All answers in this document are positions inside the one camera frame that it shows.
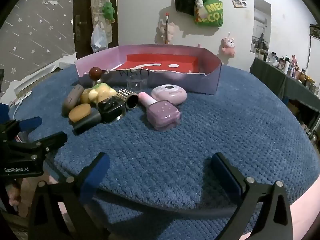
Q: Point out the pink nail polish bottle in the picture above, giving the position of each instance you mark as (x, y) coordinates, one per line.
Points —
(161, 113)

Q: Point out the person's left hand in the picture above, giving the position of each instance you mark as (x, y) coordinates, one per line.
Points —
(13, 196)

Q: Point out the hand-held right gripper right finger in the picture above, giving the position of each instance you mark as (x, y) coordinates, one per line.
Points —
(225, 172)

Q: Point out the pink plush bear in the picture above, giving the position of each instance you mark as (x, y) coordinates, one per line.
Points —
(228, 46)

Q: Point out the studded metal cylinder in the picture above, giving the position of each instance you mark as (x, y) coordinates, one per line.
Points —
(130, 100)

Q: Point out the table with dark cloth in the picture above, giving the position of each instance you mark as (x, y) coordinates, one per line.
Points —
(272, 77)

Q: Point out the pale pink plush toy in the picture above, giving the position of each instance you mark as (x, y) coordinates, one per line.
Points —
(171, 31)

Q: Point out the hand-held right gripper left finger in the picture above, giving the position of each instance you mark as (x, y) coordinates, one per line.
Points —
(96, 172)

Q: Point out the orange round soap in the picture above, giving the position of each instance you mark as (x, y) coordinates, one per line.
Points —
(79, 112)

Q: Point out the row of small bottles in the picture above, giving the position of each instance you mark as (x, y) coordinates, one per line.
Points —
(292, 63)

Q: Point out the perfume bottle with red ball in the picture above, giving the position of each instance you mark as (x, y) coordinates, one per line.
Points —
(95, 73)

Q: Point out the green plush dinosaur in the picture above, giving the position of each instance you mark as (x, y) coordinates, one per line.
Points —
(108, 10)

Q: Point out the clear glass cup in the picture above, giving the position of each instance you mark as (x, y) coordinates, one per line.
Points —
(136, 85)

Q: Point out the white plush toy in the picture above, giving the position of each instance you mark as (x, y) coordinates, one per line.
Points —
(199, 2)

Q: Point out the clear plastic bag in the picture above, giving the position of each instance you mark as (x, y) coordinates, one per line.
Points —
(98, 38)

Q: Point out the green yellow flower toy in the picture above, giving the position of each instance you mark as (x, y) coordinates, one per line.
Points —
(101, 92)

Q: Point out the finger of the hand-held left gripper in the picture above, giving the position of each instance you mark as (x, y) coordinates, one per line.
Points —
(28, 124)
(52, 140)

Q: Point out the pink round compact case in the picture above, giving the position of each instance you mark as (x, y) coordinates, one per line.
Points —
(170, 95)

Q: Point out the pink cardboard box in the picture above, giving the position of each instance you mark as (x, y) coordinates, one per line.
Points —
(175, 80)

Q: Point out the blue knitted blanket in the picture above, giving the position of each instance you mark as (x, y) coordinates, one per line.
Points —
(200, 135)

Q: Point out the grey-brown pebble-shaped case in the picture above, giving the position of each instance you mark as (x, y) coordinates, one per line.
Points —
(71, 100)

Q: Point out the dark wooden door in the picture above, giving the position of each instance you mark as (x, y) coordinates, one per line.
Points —
(82, 5)

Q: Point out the black star nail polish bottle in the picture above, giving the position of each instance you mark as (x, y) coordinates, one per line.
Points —
(110, 108)

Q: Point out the white plastic sheet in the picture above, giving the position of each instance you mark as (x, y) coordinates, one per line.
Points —
(45, 72)

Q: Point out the green tote bag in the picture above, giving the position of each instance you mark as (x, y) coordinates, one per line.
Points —
(211, 15)

